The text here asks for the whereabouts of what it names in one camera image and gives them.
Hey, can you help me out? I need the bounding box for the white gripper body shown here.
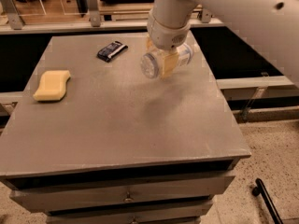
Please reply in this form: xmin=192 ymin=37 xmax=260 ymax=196
xmin=147 ymin=7 xmax=191 ymax=50

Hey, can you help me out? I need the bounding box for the clear plastic water bottle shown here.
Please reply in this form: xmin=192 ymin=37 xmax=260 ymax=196
xmin=140 ymin=43 xmax=193 ymax=79

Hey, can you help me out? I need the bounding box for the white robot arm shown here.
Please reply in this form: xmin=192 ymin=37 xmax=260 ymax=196
xmin=147 ymin=0 xmax=299 ymax=86

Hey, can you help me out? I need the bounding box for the yellow sponge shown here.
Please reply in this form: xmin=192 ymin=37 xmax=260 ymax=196
xmin=33 ymin=70 xmax=71 ymax=102

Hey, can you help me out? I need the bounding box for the grey drawer cabinet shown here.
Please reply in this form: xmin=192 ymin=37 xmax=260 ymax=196
xmin=0 ymin=33 xmax=250 ymax=217

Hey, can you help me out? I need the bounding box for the metal railing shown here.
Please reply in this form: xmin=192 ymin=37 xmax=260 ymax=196
xmin=0 ymin=0 xmax=225 ymax=35

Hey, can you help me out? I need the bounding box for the lower grey drawer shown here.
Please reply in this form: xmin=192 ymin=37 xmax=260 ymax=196
xmin=46 ymin=201 xmax=213 ymax=224

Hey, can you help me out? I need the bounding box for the grey drawer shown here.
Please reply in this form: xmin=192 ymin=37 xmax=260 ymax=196
xmin=46 ymin=201 xmax=213 ymax=224
xmin=10 ymin=171 xmax=235 ymax=212

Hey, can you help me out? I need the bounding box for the black metal leg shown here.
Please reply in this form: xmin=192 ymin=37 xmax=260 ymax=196
xmin=251 ymin=178 xmax=283 ymax=224

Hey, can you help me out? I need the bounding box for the upper grey drawer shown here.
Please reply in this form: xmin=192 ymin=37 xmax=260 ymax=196
xmin=10 ymin=171 xmax=235 ymax=212

